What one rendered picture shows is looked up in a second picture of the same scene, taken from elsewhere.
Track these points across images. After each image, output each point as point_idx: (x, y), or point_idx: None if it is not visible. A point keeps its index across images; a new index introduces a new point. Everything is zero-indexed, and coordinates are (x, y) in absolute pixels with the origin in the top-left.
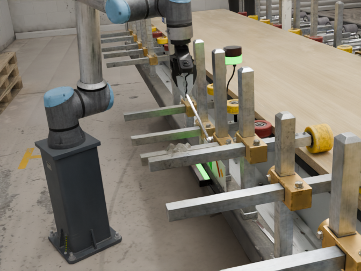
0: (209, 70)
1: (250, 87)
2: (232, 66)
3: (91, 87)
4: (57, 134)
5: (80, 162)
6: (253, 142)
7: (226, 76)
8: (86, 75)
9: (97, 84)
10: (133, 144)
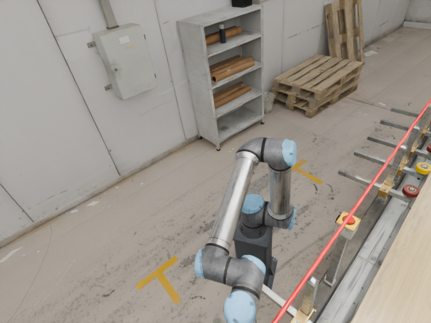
0: (371, 289)
1: None
2: (406, 304)
3: (272, 215)
4: (242, 224)
5: (250, 248)
6: None
7: (368, 322)
8: (271, 206)
9: (278, 215)
10: (213, 322)
